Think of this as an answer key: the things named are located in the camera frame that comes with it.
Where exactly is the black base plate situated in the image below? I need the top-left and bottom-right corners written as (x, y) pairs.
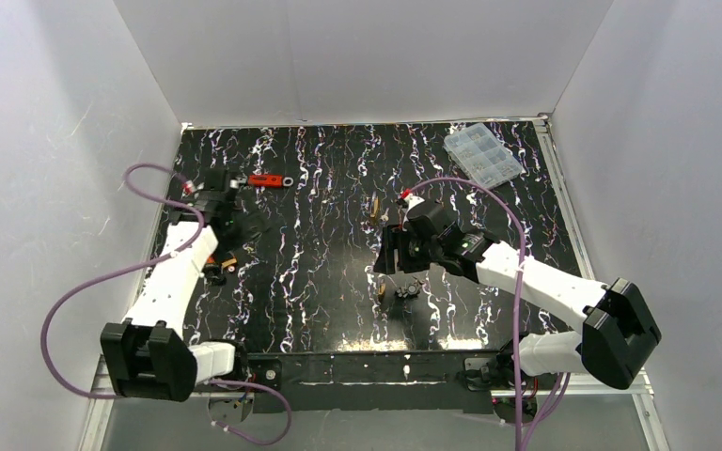
top-left (242, 350), bottom-right (517, 413)

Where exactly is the orange black padlock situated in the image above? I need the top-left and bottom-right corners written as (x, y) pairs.
top-left (202, 254), bottom-right (238, 287)

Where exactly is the large brass padlock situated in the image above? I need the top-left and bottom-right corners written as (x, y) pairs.
top-left (369, 192), bottom-right (381, 226)

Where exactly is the aluminium frame rail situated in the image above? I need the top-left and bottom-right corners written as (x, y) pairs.
top-left (77, 354), bottom-right (196, 451)

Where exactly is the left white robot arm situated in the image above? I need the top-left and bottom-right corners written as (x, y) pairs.
top-left (100, 169), bottom-right (266, 401)

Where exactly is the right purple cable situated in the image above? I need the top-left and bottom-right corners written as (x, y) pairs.
top-left (398, 177), bottom-right (571, 451)

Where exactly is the key ring with keys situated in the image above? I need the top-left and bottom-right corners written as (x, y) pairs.
top-left (395, 280), bottom-right (426, 302)

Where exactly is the clear plastic screw box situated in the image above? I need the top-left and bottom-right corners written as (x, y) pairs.
top-left (444, 123), bottom-right (525, 189)

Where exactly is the purple cable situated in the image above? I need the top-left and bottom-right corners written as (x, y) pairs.
top-left (39, 163), bottom-right (293, 447)
top-left (398, 177), bottom-right (571, 451)

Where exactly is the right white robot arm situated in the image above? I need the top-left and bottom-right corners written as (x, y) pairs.
top-left (373, 194), bottom-right (662, 390)

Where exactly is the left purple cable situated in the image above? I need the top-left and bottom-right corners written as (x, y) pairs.
top-left (39, 163), bottom-right (293, 447)

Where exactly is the red handled adjustable wrench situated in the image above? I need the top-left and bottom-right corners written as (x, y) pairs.
top-left (236, 174), bottom-right (294, 188)

